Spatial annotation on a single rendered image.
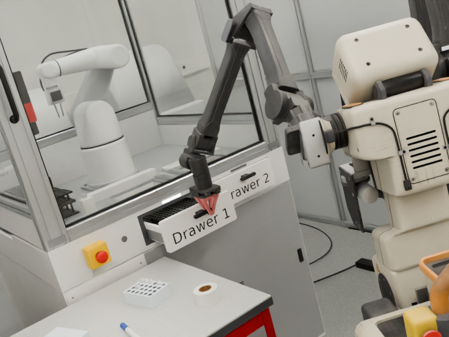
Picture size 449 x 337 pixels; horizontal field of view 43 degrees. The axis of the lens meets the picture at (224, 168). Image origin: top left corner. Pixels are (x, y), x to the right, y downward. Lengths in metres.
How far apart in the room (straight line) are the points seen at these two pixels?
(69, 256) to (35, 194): 0.23
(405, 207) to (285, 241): 1.07
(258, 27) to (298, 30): 1.96
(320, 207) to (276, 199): 1.67
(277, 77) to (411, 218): 0.48
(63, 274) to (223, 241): 0.63
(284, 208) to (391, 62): 1.17
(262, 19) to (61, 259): 0.97
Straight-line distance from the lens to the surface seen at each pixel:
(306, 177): 4.00
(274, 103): 1.46
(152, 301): 1.72
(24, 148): 1.85
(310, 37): 3.60
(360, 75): 1.34
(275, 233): 2.38
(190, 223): 1.93
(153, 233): 2.00
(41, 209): 1.88
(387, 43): 1.40
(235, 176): 2.20
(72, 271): 1.95
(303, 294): 2.55
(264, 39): 1.62
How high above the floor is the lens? 1.50
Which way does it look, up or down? 14 degrees down
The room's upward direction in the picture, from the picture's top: 15 degrees counter-clockwise
